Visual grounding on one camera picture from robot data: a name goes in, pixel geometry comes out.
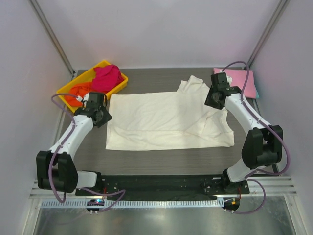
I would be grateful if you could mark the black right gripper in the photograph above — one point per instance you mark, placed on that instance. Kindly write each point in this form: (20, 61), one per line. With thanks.
(209, 102)

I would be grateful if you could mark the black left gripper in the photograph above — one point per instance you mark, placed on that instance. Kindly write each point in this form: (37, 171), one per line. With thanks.
(106, 118)

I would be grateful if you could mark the white t shirt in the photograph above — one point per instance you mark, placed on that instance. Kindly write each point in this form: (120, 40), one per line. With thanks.
(167, 120)

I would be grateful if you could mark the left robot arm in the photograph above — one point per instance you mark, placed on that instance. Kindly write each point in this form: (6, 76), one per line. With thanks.
(55, 167)

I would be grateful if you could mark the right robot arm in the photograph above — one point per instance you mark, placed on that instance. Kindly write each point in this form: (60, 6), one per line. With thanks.
(263, 144)

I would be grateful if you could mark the orange t shirt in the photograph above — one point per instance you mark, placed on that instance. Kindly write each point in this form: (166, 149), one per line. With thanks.
(77, 94)

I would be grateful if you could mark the folded pink t shirt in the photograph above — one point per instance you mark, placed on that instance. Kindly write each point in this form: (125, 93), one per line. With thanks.
(238, 78)

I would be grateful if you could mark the magenta t shirt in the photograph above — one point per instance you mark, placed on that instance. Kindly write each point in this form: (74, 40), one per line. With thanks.
(106, 78)

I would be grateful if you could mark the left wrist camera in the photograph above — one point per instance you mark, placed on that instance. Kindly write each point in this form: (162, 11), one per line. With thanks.
(94, 99)

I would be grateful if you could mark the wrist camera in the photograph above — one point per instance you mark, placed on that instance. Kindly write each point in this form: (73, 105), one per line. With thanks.
(220, 79)
(94, 99)

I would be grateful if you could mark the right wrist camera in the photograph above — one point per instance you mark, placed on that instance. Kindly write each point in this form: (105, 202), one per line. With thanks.
(220, 79)

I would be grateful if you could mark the slotted white cable duct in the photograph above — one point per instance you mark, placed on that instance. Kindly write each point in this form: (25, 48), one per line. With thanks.
(98, 203)

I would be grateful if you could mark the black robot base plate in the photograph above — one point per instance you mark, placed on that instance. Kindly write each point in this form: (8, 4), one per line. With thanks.
(144, 187)

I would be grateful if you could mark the right aluminium frame post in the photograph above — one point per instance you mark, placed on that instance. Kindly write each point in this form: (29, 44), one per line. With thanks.
(273, 21)

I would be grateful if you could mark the aluminium frame post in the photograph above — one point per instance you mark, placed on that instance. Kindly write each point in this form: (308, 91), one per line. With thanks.
(273, 21)
(50, 32)

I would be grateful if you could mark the left aluminium frame post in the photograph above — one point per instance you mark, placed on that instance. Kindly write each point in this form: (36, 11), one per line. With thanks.
(50, 32)

